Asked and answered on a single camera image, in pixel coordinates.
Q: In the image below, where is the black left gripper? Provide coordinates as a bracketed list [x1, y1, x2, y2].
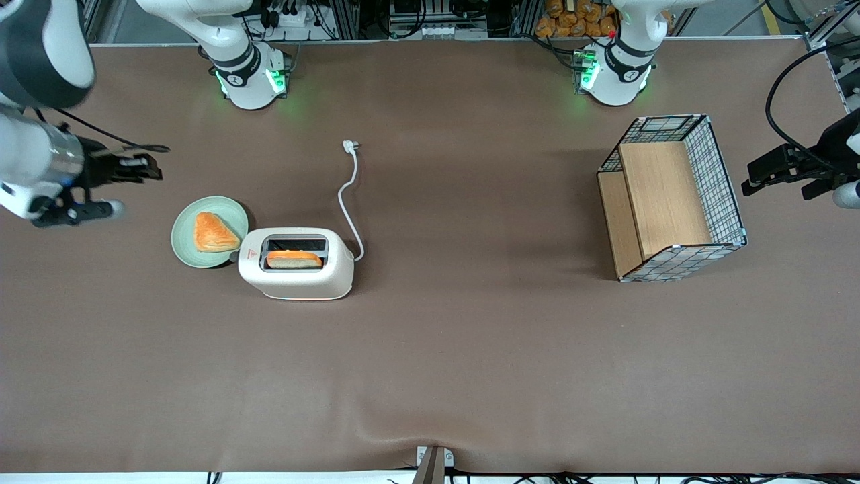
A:
[742, 110, 860, 201]

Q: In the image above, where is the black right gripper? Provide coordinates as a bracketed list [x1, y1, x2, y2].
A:
[82, 138, 164, 190]

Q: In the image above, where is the cream white two-slot toaster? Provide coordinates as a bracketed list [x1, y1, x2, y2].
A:
[230, 227, 355, 301]

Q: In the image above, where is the pale green round plate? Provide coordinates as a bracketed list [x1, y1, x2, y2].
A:
[171, 196, 250, 269]

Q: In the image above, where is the triangular golden puff pastry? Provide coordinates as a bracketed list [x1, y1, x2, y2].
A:
[194, 212, 241, 253]

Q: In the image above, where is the light wooden step shelf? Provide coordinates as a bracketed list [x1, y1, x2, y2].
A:
[598, 140, 713, 278]

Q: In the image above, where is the toast bread slice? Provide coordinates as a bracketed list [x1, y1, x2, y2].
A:
[266, 250, 324, 270]

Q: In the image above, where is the white power strip with plugs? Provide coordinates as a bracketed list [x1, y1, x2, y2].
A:
[259, 0, 327, 29]

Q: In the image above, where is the bag of bread rolls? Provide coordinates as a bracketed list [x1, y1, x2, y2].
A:
[535, 0, 619, 39]

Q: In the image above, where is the brown table cover cloth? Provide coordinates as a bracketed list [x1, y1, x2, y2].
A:
[0, 37, 860, 475]

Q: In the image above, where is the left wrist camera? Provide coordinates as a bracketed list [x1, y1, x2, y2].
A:
[832, 180, 860, 210]

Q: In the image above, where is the black wire basket checkered liner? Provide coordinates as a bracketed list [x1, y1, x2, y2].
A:
[597, 114, 748, 283]

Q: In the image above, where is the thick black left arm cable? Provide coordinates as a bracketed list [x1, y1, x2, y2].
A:
[765, 42, 860, 172]

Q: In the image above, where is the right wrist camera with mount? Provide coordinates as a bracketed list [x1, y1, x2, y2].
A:
[30, 198, 126, 228]

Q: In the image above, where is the aluminium frame profile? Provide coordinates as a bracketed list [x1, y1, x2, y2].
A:
[803, 27, 860, 113]

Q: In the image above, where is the white toaster power cord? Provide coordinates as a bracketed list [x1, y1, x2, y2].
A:
[336, 140, 366, 263]

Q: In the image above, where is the black cable at arm base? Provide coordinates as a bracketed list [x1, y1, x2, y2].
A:
[529, 32, 580, 69]

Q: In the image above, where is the metal table clamp bracket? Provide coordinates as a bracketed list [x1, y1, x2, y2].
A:
[412, 445, 455, 484]

